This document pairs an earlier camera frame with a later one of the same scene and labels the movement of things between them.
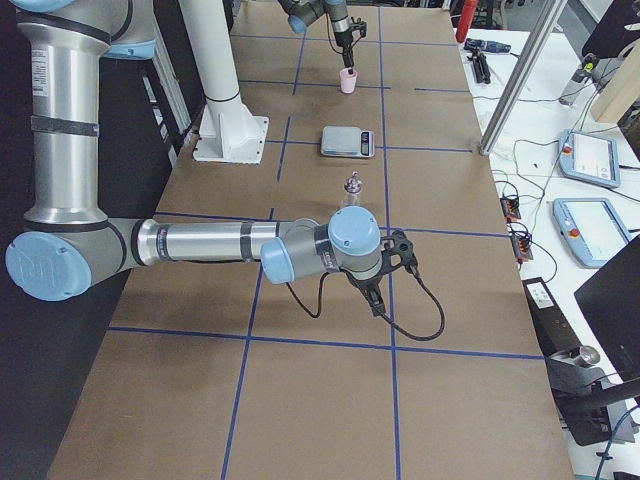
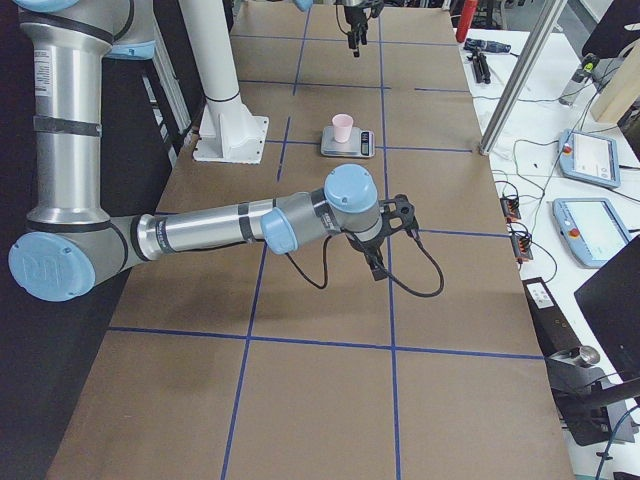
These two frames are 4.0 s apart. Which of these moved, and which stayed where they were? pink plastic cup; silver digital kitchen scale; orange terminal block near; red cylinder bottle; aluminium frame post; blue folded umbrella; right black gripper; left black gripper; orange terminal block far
Moved: left black gripper; pink plastic cup; right black gripper
Stayed: red cylinder bottle; aluminium frame post; orange terminal block far; blue folded umbrella; silver digital kitchen scale; orange terminal block near
